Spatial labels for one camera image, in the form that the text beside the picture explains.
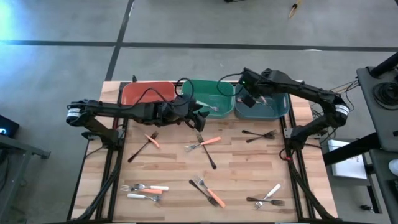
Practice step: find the black metal table frame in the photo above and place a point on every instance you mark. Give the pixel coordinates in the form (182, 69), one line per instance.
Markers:
(113, 202)

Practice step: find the green plastic bin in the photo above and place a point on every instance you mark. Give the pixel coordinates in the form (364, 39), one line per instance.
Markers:
(224, 93)

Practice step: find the dark floor object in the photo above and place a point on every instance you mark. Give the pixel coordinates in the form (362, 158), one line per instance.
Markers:
(231, 1)

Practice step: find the black pole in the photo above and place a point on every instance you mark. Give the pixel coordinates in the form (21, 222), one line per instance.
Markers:
(384, 66)

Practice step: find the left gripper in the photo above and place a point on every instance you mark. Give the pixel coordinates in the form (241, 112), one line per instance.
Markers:
(169, 113)

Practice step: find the blue-grey plastic bin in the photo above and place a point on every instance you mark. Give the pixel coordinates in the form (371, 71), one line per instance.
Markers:
(276, 109)

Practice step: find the grey metal bracket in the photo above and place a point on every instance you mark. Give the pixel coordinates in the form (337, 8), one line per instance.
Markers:
(286, 132)

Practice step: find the yellow black floor tool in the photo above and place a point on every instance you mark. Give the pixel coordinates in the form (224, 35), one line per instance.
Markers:
(293, 11)

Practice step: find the black stand bar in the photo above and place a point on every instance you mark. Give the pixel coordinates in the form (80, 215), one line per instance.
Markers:
(351, 150)

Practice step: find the grey cart shelf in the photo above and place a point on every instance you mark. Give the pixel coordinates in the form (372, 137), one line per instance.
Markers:
(382, 193)

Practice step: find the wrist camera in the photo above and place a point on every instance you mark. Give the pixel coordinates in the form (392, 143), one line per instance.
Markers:
(188, 102)
(249, 101)

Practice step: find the white flat box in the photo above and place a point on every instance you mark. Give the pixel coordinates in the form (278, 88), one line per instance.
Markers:
(349, 169)

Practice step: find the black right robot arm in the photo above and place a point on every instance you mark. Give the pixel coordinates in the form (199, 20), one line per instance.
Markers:
(304, 88)

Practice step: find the black table clamp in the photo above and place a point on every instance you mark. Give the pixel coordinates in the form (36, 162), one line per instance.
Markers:
(134, 78)

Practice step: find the grey cart top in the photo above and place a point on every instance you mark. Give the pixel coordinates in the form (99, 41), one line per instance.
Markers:
(382, 124)

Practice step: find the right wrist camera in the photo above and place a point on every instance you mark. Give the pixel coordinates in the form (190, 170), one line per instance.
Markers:
(249, 101)

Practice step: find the black box with blue light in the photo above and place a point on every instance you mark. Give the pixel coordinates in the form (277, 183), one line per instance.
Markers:
(11, 124)

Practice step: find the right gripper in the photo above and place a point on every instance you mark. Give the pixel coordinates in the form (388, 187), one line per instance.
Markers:
(252, 82)

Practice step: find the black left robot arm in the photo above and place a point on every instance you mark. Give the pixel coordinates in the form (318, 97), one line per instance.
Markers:
(109, 109)

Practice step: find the white round object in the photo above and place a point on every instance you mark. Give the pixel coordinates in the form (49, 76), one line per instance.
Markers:
(394, 167)

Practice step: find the grey metal stand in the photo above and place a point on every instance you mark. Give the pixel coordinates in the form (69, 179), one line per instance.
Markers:
(18, 145)

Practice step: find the small black floor object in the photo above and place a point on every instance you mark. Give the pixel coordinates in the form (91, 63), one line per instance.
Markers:
(367, 208)

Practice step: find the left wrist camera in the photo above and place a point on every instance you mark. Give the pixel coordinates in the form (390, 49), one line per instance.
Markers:
(188, 102)

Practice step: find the orange plastic bin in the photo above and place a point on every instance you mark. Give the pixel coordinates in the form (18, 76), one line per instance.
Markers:
(133, 90)

